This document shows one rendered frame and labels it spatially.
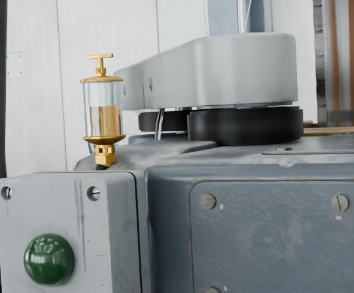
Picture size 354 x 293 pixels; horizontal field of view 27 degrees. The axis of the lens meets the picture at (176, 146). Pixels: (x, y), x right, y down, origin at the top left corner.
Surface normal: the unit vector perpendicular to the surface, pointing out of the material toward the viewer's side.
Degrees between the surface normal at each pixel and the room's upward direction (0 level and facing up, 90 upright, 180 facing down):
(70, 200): 90
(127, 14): 90
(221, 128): 90
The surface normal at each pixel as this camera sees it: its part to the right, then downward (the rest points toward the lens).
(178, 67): -0.97, 0.06
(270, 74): 0.37, 0.03
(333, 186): -0.43, 0.07
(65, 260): 0.66, -0.10
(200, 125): -0.77, 0.07
